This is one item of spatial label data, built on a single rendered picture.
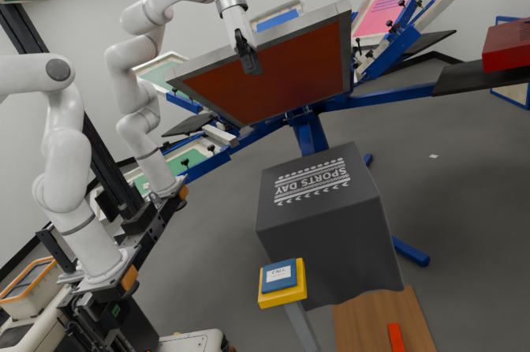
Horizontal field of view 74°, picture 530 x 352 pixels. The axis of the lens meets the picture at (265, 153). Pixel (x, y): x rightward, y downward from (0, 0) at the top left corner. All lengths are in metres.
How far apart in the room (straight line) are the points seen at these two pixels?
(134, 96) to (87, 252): 0.53
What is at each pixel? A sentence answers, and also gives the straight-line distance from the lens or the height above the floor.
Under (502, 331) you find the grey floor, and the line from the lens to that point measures 2.05.
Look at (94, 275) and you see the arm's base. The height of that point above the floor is 1.15.
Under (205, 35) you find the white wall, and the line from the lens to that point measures 5.81.
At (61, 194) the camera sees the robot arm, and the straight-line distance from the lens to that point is 0.95.
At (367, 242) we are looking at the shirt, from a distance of 1.33.
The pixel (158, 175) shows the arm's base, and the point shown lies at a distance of 1.40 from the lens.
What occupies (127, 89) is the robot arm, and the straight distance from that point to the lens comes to 1.29.
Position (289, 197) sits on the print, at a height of 0.95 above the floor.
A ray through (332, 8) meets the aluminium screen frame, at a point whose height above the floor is 1.55.
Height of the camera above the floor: 1.62
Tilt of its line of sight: 21 degrees down
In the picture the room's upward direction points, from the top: 22 degrees counter-clockwise
